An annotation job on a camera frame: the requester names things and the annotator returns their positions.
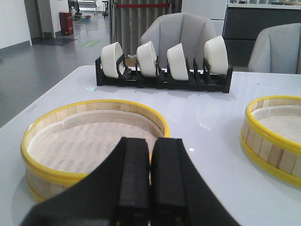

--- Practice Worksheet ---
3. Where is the red bin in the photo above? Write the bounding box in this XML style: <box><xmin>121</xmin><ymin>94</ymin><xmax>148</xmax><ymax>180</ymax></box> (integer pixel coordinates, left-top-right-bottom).
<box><xmin>59</xmin><ymin>12</ymin><xmax>74</xmax><ymax>35</ymax></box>

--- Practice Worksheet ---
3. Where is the left grey chair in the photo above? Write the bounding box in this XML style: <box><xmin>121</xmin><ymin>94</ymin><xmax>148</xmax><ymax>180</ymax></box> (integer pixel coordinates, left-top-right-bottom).
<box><xmin>140</xmin><ymin>13</ymin><xmax>216</xmax><ymax>69</ymax></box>

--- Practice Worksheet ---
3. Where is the bamboo steamer tray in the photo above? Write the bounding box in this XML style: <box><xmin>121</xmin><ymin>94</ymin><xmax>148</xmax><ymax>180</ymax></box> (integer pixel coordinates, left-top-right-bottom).
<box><xmin>240</xmin><ymin>96</ymin><xmax>301</xmax><ymax>187</ymax></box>
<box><xmin>21</xmin><ymin>99</ymin><xmax>170</xmax><ymax>202</ymax></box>

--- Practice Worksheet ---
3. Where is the black dish rack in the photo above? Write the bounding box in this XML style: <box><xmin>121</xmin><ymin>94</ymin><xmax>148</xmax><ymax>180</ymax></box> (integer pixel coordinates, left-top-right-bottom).
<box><xmin>95</xmin><ymin>54</ymin><xmax>233</xmax><ymax>93</ymax></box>

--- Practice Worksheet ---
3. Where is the white bowl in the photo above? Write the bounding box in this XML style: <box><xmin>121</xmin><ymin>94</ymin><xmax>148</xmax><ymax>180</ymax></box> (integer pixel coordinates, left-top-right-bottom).
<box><xmin>204</xmin><ymin>35</ymin><xmax>229</xmax><ymax>74</ymax></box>
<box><xmin>167</xmin><ymin>43</ymin><xmax>189</xmax><ymax>81</ymax></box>
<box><xmin>136</xmin><ymin>41</ymin><xmax>157</xmax><ymax>77</ymax></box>
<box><xmin>101</xmin><ymin>42</ymin><xmax>123</xmax><ymax>78</ymax></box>

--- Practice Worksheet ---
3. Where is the right grey chair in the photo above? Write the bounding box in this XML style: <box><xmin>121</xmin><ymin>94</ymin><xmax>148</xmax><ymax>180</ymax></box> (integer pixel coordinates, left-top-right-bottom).
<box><xmin>248</xmin><ymin>23</ymin><xmax>301</xmax><ymax>74</ymax></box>

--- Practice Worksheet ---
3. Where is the grey chair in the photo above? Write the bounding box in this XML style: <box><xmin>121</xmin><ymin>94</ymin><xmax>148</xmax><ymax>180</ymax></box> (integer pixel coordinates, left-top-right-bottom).
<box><xmin>248</xmin><ymin>23</ymin><xmax>301</xmax><ymax>74</ymax></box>
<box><xmin>140</xmin><ymin>13</ymin><xmax>216</xmax><ymax>69</ymax></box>

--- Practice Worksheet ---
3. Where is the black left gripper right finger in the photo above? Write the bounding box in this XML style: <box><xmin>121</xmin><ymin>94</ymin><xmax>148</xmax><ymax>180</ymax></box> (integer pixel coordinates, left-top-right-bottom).
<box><xmin>150</xmin><ymin>138</ymin><xmax>239</xmax><ymax>226</ymax></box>

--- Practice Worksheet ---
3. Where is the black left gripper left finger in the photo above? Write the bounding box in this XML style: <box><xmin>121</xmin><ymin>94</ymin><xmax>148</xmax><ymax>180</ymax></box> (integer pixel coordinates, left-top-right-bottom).
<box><xmin>21</xmin><ymin>137</ymin><xmax>149</xmax><ymax>226</ymax></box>

